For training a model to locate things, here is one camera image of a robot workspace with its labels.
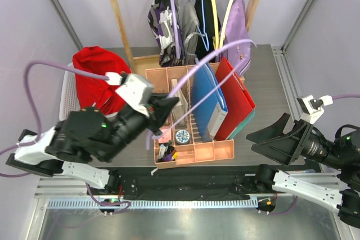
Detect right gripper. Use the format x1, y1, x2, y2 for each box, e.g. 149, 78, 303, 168
244, 111, 346, 168

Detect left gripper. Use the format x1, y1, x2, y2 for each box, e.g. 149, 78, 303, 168
96, 94, 179, 165

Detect red trousers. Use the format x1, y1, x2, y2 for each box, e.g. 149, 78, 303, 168
72, 46, 132, 116

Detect lilac hanger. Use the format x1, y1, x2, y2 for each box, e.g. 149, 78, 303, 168
170, 0, 181, 60
145, 39, 258, 151

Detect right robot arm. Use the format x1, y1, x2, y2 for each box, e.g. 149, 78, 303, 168
246, 114, 359, 228

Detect blue hanger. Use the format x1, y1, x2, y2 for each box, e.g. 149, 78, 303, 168
189, 0, 210, 52

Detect cream yellow hanger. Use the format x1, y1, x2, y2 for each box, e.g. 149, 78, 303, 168
211, 0, 221, 50

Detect cream hanger right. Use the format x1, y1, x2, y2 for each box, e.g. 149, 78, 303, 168
218, 0, 249, 51

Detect beige book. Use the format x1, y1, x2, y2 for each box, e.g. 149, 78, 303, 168
171, 79, 188, 127

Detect pink socket cube lower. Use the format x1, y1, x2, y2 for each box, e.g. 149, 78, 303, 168
157, 132, 172, 144

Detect round patterned tin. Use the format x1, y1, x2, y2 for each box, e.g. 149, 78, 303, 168
175, 129, 191, 145

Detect teal folder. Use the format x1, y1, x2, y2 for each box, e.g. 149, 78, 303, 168
227, 110, 255, 139

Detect pink desk organizer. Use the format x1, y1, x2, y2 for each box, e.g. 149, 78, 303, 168
145, 65, 235, 169

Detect blue file folder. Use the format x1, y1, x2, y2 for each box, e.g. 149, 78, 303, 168
191, 63, 228, 142

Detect pens in organizer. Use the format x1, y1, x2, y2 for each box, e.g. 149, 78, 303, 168
156, 141, 177, 162

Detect red file folder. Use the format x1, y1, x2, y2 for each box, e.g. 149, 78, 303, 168
215, 73, 256, 141

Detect black garment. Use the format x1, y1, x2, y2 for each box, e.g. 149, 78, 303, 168
194, 0, 215, 60

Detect grey garment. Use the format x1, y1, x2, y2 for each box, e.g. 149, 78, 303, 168
181, 2, 200, 65

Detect purple camouflage garment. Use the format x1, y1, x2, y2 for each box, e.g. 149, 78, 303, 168
147, 0, 185, 67

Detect lilac purple garment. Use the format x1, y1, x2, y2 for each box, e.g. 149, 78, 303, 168
216, 0, 251, 76

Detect white plastic basket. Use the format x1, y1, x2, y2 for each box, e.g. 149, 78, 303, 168
58, 71, 80, 121

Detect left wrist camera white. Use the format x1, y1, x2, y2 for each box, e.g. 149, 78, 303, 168
105, 72, 154, 118

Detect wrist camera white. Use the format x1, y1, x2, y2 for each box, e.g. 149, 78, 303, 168
296, 95, 333, 125
105, 72, 154, 118

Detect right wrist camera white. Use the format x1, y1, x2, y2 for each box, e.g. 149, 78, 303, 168
296, 95, 333, 125

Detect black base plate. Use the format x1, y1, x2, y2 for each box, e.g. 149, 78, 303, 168
91, 166, 273, 201

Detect white slotted cable duct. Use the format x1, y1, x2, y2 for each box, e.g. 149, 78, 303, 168
47, 197, 258, 210

